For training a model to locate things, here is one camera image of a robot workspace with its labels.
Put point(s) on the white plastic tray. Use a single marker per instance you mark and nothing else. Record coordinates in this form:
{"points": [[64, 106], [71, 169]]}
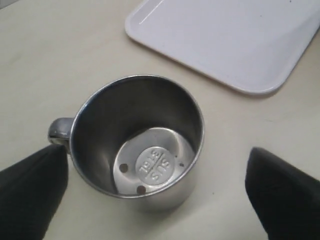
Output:
{"points": [[251, 46]]}

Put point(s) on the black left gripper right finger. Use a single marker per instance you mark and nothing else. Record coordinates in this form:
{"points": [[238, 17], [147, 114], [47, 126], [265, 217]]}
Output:
{"points": [[285, 199]]}

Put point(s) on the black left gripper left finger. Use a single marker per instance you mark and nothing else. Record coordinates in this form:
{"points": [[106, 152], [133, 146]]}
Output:
{"points": [[30, 193]]}

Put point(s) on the steel mug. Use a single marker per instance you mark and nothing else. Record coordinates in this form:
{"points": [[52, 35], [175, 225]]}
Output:
{"points": [[137, 139]]}

